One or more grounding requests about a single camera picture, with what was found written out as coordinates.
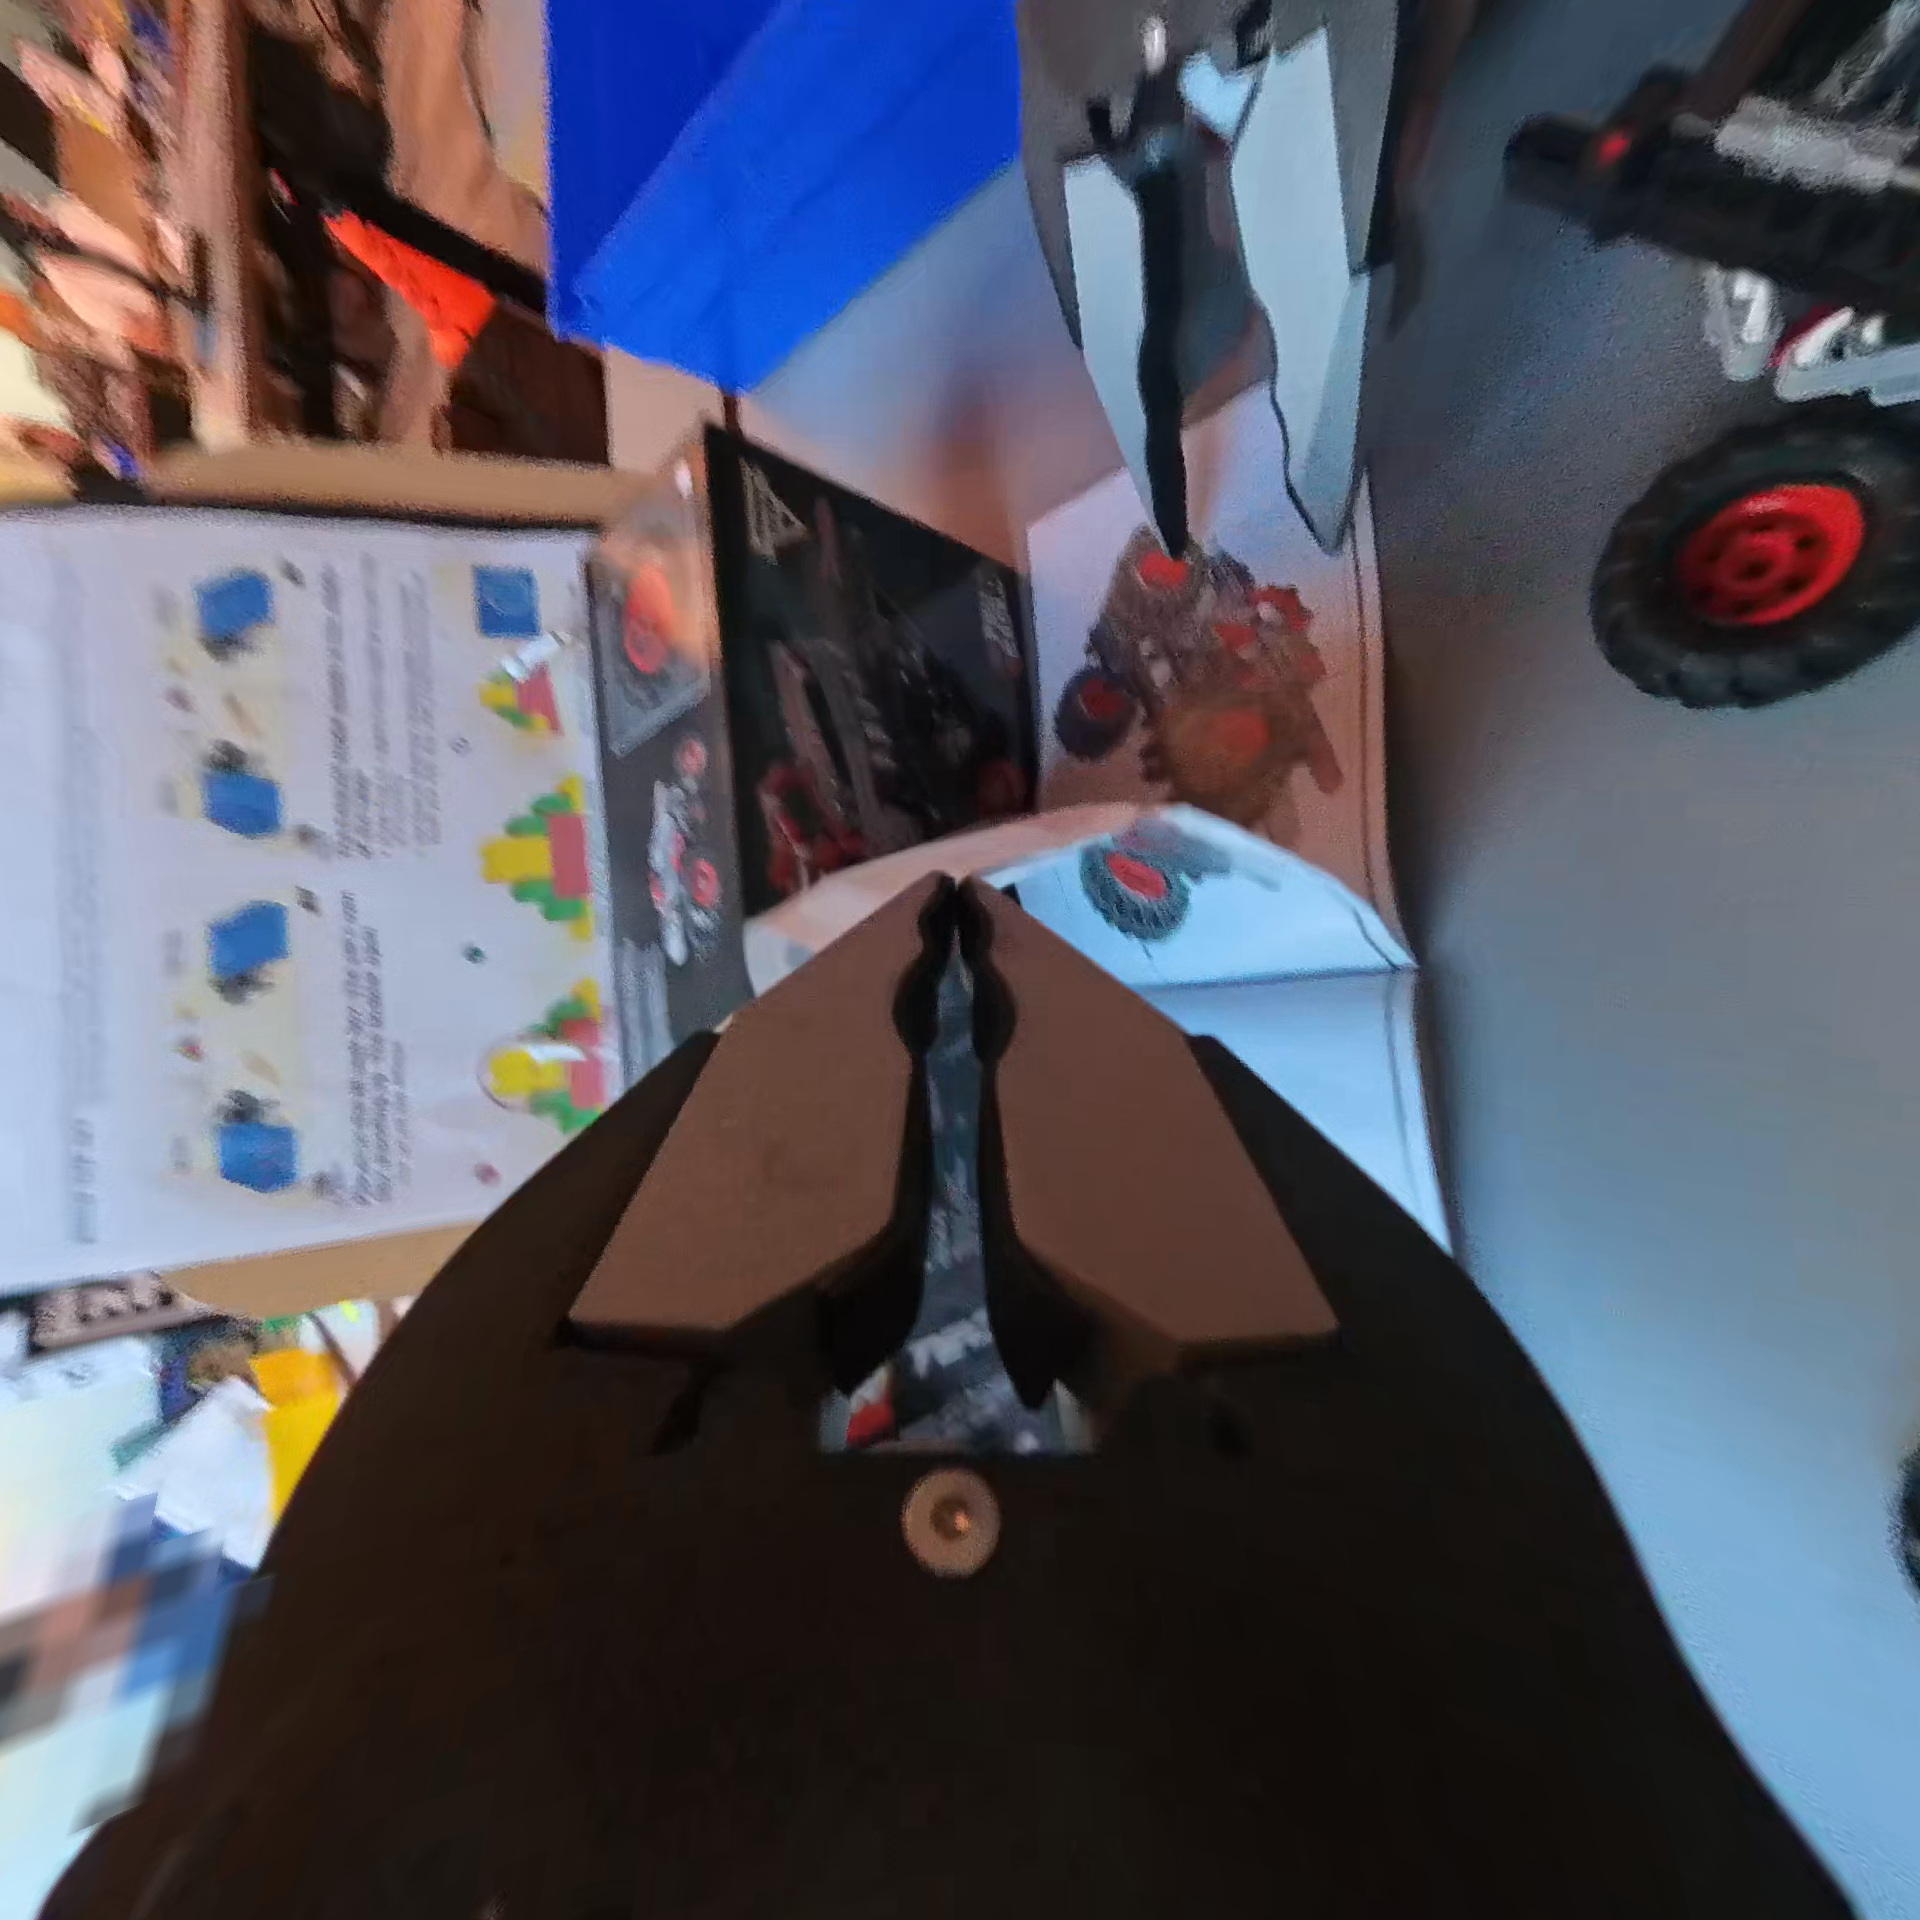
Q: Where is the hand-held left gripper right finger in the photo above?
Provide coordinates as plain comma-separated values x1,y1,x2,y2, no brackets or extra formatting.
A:
959,877,1340,1408

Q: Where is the black toy wheel red rim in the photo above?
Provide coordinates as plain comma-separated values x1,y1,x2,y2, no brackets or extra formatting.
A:
1587,411,1920,710

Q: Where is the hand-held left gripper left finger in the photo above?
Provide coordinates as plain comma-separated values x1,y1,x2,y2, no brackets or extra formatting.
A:
566,873,963,1389

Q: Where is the blue plastic bin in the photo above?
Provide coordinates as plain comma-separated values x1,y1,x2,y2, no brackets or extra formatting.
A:
544,0,1029,395

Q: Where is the orange object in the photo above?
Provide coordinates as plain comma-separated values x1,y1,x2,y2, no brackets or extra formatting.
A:
322,210,501,369

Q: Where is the instruction booklet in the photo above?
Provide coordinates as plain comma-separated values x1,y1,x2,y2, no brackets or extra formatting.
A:
743,496,1455,1256

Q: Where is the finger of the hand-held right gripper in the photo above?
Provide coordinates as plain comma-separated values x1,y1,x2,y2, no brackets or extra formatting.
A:
1058,141,1194,565
1242,0,1400,558

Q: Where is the toy truck model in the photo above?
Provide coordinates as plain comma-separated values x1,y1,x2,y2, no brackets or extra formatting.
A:
1504,0,1920,408

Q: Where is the black toy set box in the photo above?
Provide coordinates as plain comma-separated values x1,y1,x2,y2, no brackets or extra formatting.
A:
586,422,1046,1051

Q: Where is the yellow object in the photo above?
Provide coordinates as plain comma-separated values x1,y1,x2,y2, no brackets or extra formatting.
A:
246,1342,355,1518

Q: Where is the white instruction sheet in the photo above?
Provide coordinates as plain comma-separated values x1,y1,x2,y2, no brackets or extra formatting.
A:
0,441,707,1308

